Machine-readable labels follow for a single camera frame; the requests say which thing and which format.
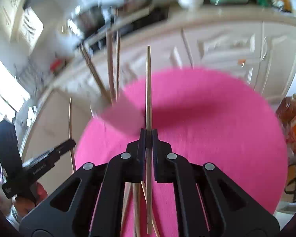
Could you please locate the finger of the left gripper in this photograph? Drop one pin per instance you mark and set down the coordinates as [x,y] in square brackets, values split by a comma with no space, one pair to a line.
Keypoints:
[52,155]

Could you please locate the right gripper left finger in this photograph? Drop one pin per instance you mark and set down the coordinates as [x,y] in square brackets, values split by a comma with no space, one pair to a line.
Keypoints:
[88,203]

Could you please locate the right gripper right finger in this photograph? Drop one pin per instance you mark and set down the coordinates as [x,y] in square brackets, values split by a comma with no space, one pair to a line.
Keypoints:
[208,202]

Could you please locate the person left hand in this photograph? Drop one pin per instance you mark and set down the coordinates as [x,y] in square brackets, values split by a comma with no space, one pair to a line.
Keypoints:
[23,205]

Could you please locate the pink cup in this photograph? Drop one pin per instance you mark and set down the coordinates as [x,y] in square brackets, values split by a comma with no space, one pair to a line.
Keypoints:
[126,115]

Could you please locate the red box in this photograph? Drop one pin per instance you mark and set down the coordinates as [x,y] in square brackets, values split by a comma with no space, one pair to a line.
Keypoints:
[56,64]

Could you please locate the steel stock pot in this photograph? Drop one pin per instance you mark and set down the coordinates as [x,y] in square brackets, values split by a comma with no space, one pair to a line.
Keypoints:
[85,21]

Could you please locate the black gas hob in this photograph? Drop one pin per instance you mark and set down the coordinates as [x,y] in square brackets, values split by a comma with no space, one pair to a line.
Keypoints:
[135,21]

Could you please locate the lower cabinets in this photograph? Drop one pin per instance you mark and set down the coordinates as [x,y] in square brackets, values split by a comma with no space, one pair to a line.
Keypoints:
[256,45]

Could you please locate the white ceramic bowl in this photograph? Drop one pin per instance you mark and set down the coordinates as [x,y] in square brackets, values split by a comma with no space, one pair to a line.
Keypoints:
[190,4]

